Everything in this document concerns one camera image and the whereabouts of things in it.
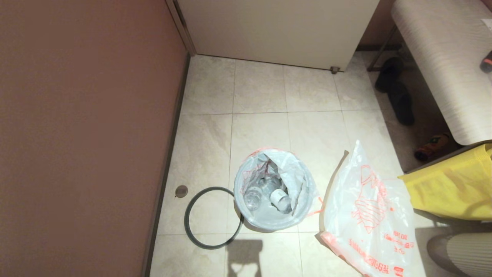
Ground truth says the white pleated round stool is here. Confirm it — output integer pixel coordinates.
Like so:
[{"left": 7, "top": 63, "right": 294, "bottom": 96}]
[{"left": 427, "top": 232, "right": 492, "bottom": 277}]

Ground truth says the wood-grain bench top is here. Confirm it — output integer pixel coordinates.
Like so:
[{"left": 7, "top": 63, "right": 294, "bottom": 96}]
[{"left": 391, "top": 0, "right": 492, "bottom": 146}]

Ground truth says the black slipper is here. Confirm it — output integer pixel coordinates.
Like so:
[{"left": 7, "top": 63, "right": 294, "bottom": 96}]
[
  {"left": 375, "top": 57, "right": 405, "bottom": 93},
  {"left": 386, "top": 83, "right": 416, "bottom": 126}
]

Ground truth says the dark bin retaining ring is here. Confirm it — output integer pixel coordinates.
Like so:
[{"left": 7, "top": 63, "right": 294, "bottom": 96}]
[{"left": 184, "top": 187, "right": 245, "bottom": 250}]

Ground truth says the used white drawstring trash bag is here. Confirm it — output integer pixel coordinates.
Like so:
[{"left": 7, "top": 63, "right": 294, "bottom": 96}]
[{"left": 233, "top": 148, "right": 326, "bottom": 232}]

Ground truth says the orange drink bottle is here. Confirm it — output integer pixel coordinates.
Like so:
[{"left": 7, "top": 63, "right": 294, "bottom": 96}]
[{"left": 414, "top": 133, "right": 451, "bottom": 161}]

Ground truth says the clear crushed plastic bottle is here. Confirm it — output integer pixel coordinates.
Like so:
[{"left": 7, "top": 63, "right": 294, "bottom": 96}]
[{"left": 244, "top": 186, "right": 264, "bottom": 211}]

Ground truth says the white door panel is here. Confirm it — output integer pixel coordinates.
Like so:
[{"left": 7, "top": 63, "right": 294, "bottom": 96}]
[{"left": 175, "top": 0, "right": 381, "bottom": 72}]

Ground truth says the white bin liner bag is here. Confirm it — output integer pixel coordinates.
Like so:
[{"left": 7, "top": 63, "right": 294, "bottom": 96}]
[{"left": 315, "top": 139, "right": 417, "bottom": 277}]

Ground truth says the metal bench leg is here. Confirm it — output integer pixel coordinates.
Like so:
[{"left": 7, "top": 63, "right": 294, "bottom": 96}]
[{"left": 367, "top": 25, "right": 402, "bottom": 72}]

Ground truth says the white-labelled plastic bottle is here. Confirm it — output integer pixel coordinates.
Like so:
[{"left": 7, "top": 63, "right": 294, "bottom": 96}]
[{"left": 270, "top": 189, "right": 293, "bottom": 214}]

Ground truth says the yellow fabric bag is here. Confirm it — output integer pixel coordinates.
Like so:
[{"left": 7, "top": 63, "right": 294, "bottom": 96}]
[{"left": 398, "top": 143, "right": 492, "bottom": 222}]

